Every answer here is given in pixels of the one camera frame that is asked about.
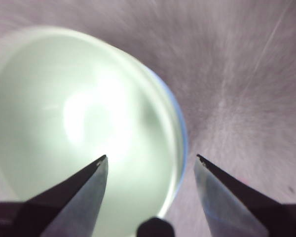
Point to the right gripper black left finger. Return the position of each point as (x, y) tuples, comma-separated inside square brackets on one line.
[(74, 197)]

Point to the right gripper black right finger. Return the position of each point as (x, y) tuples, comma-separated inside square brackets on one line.
[(227, 197)]

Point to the green ribbed bowl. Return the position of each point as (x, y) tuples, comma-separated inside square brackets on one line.
[(64, 111), (179, 148)]

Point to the blue ribbed bowl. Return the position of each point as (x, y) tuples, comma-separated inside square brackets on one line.
[(185, 140)]

